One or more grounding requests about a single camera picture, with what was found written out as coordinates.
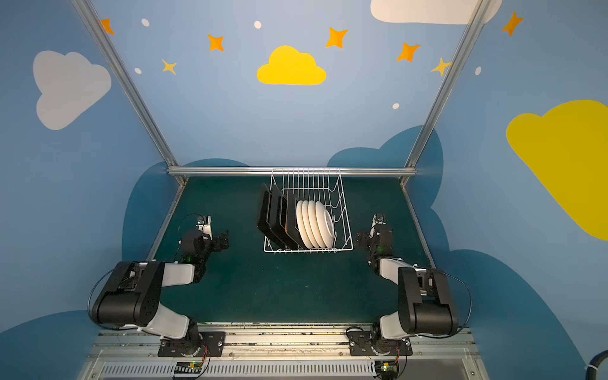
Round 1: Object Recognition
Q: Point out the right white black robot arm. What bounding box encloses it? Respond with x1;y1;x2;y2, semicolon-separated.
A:
356;225;473;345

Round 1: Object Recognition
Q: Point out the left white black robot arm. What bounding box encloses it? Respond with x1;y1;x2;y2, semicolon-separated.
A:
87;230;230;356

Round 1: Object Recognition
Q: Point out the aluminium frame left post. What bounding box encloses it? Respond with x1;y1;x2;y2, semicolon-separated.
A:
71;0;178;166

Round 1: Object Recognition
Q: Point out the white round plate leftmost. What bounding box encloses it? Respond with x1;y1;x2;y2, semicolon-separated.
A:
296;200;314;250

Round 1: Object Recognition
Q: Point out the aluminium frame right post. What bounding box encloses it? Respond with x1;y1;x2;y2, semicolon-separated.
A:
405;0;492;176

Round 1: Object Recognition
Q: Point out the aluminium mounting rail base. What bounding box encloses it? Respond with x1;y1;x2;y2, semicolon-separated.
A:
79;322;489;379

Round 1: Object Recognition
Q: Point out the small circuit board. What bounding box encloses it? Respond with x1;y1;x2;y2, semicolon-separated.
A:
172;361;203;379
373;361;399;380

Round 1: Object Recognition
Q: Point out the aluminium frame back bar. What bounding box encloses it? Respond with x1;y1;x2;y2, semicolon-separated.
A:
167;166;416;177

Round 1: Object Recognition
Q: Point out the white wire dish rack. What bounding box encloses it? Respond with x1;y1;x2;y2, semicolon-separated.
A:
263;174;353;253

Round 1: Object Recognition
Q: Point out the left small circuit board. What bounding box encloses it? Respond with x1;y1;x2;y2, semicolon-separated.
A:
172;361;203;379

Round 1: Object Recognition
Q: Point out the black corrugated hose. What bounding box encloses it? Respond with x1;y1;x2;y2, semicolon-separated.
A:
585;349;608;380

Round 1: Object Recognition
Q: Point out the white round plate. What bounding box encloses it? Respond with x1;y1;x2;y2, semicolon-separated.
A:
302;200;320;249
296;200;314;250
308;201;326;249
314;201;335;249

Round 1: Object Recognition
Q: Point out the white round plate rightmost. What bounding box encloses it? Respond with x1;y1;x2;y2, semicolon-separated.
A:
314;201;335;249

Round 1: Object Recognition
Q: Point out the aluminium frame post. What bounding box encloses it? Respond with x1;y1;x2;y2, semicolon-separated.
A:
405;0;492;176
71;0;178;166

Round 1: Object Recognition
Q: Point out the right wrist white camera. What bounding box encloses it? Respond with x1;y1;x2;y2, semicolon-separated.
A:
371;214;386;230

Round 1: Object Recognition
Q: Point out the right small circuit board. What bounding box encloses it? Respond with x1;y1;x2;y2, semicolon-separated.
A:
373;361;399;380

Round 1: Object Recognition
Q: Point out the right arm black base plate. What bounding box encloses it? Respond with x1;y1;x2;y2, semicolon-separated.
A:
345;329;413;356

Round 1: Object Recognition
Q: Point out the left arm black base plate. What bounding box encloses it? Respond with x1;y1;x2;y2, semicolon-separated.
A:
158;331;226;358

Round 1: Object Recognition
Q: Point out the black square floral plate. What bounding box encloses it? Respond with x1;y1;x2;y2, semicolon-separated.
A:
268;185;287;250
256;184;273;240

